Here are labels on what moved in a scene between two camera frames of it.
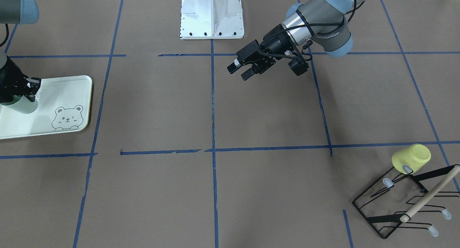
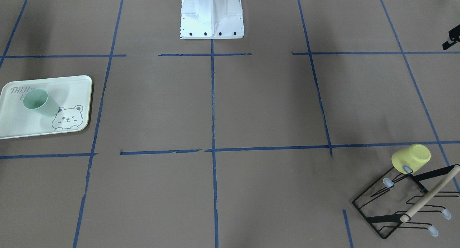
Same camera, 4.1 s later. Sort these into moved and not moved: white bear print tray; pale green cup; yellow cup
Moved: pale green cup
Not moved: white bear print tray; yellow cup
